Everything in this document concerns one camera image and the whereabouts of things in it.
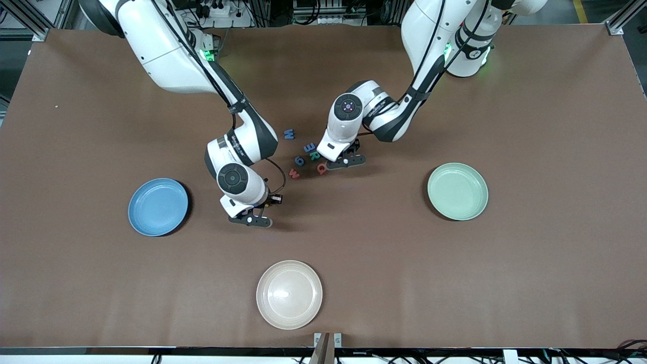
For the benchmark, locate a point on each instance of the metal bracket with post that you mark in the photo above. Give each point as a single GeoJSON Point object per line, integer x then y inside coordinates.
{"type": "Point", "coordinates": [327, 346]}

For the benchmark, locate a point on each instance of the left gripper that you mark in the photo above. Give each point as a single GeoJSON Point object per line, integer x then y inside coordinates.
{"type": "Point", "coordinates": [353, 146]}

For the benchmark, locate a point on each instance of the blue plate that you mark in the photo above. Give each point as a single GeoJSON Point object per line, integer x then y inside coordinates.
{"type": "Point", "coordinates": [157, 207]}

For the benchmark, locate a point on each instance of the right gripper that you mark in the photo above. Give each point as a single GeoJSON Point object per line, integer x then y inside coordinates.
{"type": "Point", "coordinates": [268, 201]}

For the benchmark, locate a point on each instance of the red foam letter Q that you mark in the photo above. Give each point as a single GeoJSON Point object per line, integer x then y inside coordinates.
{"type": "Point", "coordinates": [321, 169]}

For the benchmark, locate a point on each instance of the aluminium frame profile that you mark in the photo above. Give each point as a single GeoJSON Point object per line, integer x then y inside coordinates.
{"type": "Point", "coordinates": [40, 34]}
{"type": "Point", "coordinates": [614, 28]}

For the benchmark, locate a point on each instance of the blue foam letter E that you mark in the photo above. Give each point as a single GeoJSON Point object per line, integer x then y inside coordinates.
{"type": "Point", "coordinates": [309, 147]}

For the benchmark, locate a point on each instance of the teal foam letter R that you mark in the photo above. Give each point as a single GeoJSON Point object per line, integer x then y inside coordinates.
{"type": "Point", "coordinates": [314, 155]}

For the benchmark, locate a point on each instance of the green plate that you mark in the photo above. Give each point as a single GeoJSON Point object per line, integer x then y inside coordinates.
{"type": "Point", "coordinates": [457, 192]}

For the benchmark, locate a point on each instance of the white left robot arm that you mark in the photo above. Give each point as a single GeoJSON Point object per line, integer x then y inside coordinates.
{"type": "Point", "coordinates": [429, 35]}

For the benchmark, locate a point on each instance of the white socket strip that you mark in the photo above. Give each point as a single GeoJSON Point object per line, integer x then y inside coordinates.
{"type": "Point", "coordinates": [323, 20]}

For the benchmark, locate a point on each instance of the white power strip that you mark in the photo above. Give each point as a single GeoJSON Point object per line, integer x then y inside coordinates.
{"type": "Point", "coordinates": [217, 10]}

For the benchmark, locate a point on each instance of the blue foam letter W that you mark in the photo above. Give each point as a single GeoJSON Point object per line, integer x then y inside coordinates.
{"type": "Point", "coordinates": [288, 134]}

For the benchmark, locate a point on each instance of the blue foam letter g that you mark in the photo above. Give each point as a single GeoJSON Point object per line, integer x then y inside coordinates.
{"type": "Point", "coordinates": [299, 161]}

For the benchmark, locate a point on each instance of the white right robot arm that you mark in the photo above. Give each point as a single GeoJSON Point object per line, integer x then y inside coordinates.
{"type": "Point", "coordinates": [162, 50]}

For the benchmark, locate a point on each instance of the beige plate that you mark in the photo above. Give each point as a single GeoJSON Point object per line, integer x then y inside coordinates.
{"type": "Point", "coordinates": [289, 294]}

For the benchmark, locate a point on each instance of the brown paper table cover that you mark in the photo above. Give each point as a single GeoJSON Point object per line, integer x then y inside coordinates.
{"type": "Point", "coordinates": [354, 242]}

